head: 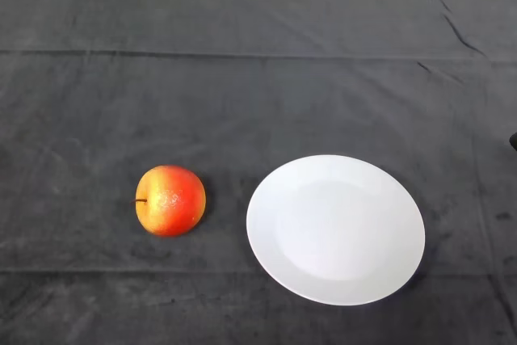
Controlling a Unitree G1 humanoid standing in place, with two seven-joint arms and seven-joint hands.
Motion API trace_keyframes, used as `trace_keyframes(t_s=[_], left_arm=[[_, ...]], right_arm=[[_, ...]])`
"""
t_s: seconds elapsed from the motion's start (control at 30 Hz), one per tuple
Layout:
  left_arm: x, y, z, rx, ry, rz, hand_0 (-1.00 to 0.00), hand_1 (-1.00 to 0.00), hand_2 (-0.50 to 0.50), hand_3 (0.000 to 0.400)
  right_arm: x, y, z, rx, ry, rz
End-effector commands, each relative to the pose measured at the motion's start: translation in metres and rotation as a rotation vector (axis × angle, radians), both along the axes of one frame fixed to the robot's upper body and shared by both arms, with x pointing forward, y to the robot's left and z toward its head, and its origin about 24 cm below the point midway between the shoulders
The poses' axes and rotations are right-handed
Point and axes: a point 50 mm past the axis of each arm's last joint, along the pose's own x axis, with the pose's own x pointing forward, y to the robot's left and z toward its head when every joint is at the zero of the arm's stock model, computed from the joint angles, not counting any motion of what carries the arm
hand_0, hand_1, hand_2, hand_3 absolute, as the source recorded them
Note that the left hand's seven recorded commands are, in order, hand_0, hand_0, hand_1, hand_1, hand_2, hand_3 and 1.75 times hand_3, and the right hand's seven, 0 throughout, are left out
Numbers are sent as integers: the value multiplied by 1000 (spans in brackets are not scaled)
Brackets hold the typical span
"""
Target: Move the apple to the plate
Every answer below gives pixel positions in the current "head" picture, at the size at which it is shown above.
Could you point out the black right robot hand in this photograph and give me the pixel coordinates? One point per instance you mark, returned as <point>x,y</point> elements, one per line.
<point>514,141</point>

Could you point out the red and yellow apple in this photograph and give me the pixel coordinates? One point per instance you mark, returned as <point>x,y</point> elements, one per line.
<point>173,199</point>

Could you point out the white round plate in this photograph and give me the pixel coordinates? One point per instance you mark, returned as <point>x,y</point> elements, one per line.
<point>335,232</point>

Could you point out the black cloth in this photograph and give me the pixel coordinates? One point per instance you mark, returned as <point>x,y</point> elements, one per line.
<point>242,98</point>

